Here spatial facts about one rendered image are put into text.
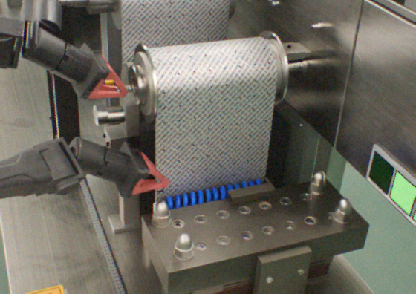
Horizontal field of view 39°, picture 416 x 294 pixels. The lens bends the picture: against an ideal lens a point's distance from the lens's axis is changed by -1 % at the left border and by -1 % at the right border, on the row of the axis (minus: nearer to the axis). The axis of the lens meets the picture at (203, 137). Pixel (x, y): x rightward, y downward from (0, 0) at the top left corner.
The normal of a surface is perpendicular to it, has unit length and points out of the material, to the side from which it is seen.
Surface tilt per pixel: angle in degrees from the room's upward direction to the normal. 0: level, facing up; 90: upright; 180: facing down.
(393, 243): 0
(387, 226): 0
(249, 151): 90
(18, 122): 0
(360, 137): 90
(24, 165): 41
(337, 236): 90
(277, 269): 90
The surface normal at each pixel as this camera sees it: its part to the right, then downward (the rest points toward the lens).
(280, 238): 0.04, -0.85
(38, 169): 0.66, -0.53
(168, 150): 0.36, 0.50
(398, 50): -0.93, 0.15
